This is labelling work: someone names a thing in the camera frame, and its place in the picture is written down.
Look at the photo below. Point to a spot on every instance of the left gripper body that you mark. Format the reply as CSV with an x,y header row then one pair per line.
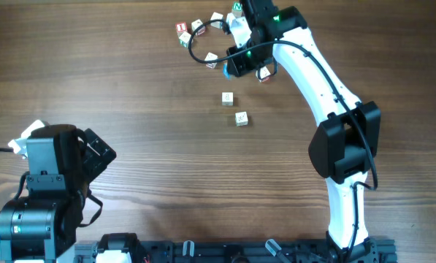
x,y
98,153

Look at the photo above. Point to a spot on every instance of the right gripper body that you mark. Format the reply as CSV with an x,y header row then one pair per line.
x,y
247,62

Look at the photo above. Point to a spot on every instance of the wooden block red Q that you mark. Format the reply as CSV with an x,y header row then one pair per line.
x,y
227,99

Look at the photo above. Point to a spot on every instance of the wooden block yellow side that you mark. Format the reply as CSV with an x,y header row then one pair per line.
x,y
241,119

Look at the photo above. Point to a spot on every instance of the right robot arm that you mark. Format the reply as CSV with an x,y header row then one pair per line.
x,y
346,139

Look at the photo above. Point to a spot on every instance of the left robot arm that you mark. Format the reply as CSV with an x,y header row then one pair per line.
x,y
42,225

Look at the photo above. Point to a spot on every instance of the wooden block green N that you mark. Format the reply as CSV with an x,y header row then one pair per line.
x,y
237,9

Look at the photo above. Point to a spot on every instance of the wooden block blue E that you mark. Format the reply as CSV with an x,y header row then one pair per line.
x,y
217,19

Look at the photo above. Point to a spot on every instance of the wooden block red M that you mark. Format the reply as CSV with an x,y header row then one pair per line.
x,y
263,74

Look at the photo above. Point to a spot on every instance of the wooden block red 6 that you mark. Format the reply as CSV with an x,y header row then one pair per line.
x,y
195,27

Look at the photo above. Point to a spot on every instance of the wooden block letter Z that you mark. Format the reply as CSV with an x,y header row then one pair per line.
x,y
210,59

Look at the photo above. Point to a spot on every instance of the wooden block blue side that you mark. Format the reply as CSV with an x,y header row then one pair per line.
x,y
225,71

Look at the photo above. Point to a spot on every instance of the wooden block teal butterfly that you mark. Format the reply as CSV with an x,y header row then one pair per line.
x,y
185,39

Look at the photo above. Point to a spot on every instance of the wooden block red I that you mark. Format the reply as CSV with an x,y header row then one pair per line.
x,y
181,28

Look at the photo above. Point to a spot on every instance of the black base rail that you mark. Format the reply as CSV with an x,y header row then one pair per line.
x,y
125,247

